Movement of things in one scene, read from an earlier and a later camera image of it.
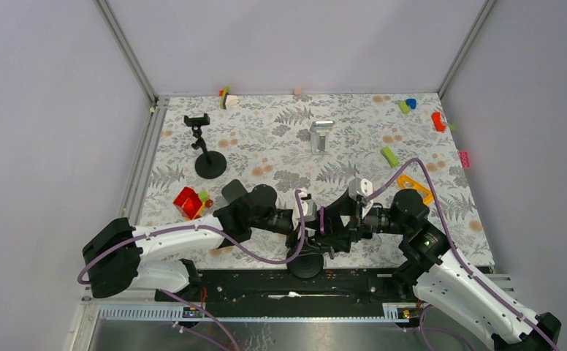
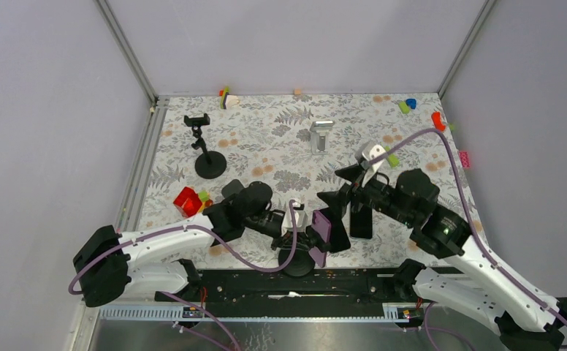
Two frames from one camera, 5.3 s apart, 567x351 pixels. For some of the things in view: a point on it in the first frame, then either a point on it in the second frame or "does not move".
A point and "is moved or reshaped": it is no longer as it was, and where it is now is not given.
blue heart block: [411, 102] does not move
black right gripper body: [359, 221] to [375, 192]
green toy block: [389, 156] does not move
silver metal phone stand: [320, 137] does not move
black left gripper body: [293, 243] to [282, 240]
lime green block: [403, 107] does not move
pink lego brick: [465, 159] does not move
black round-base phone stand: [208, 164] does not move
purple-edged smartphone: [322, 220] is moved or reshaped
